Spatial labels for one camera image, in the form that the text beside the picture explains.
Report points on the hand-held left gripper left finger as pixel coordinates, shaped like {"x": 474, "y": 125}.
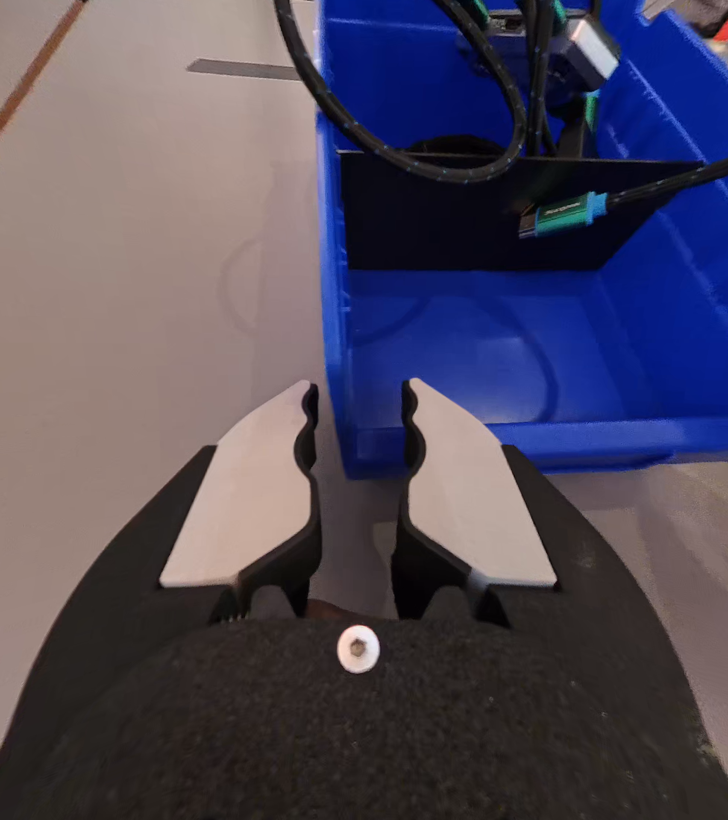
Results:
{"x": 242, "y": 499}

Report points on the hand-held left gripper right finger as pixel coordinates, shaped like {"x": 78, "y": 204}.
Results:
{"x": 473, "y": 506}

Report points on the grey desk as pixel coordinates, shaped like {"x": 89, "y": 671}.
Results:
{"x": 114, "y": 256}

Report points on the black divider panel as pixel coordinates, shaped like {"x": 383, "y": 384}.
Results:
{"x": 434, "y": 218}

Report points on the grey tape strip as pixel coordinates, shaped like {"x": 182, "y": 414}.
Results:
{"x": 242, "y": 68}

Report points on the blue plastic bin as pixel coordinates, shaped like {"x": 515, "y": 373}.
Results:
{"x": 466, "y": 346}

